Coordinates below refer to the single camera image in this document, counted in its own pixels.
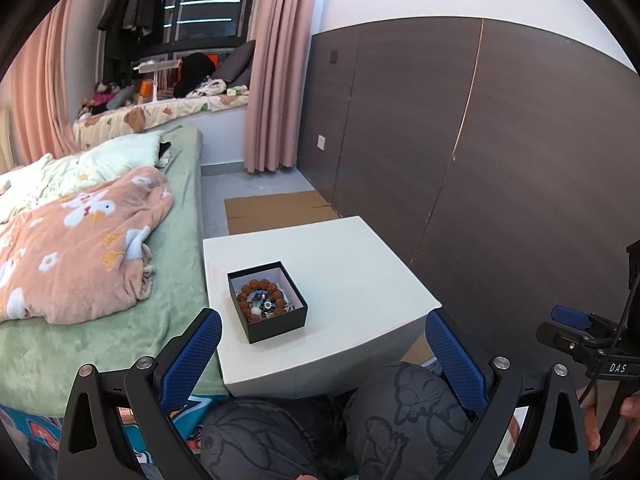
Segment brown wooden bead bracelet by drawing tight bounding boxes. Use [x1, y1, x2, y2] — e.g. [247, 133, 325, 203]
[236, 280, 289, 323]

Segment person's grey printed pants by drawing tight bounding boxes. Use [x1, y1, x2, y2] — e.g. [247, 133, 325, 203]
[200, 360, 501, 480]

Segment hanging dark clothes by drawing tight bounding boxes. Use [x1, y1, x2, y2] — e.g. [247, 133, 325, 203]
[96, 0, 166, 83]

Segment white floral cushion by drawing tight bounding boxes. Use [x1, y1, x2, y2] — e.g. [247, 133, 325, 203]
[186, 76, 226, 99]

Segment blue cartoon bed sheet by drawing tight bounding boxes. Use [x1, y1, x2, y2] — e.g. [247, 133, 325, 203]
[0, 394, 211, 480]

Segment black bag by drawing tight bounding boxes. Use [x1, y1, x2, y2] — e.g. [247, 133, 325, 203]
[179, 52, 216, 98]

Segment pink curtain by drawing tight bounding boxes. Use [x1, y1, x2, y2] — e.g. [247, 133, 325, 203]
[10, 0, 81, 166]
[243, 0, 321, 175]

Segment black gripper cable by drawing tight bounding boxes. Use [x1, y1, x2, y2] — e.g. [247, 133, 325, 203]
[590, 260, 640, 381]

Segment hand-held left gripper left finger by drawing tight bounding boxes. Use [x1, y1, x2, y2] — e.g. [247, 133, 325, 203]
[56, 307, 223, 480]

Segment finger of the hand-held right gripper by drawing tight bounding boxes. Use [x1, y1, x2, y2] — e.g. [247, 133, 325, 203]
[551, 305, 620, 334]
[535, 321, 596, 364]

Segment dark window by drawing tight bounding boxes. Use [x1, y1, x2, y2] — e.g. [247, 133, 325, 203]
[155, 0, 261, 56]

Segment grey pillow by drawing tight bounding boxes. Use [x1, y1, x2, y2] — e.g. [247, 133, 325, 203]
[210, 40, 257, 86]

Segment black jewelry box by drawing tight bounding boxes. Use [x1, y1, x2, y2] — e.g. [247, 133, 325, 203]
[227, 260, 309, 345]

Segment white side table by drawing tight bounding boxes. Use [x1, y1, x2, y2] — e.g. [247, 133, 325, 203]
[202, 216, 442, 401]

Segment pink duck print blanket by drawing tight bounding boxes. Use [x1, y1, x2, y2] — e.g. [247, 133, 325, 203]
[0, 166, 175, 325]

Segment flat cardboard sheet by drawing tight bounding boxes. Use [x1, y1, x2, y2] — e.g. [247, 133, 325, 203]
[224, 190, 353, 236]

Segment floral window seat mattress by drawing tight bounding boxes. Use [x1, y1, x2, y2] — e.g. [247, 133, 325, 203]
[72, 87, 251, 148]

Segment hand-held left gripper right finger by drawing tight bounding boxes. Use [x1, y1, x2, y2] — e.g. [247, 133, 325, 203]
[424, 309, 593, 480]

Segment person's right hand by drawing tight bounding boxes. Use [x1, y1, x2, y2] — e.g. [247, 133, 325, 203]
[577, 385, 640, 453]

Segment pile of plush toys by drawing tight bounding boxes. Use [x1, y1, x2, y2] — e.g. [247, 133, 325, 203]
[80, 81, 124, 117]

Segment bed with green sheet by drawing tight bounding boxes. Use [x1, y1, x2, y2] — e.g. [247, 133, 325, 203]
[0, 127, 231, 418]

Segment dark blue bead bracelet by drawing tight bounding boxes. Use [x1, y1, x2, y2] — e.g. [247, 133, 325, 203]
[250, 292, 282, 314]

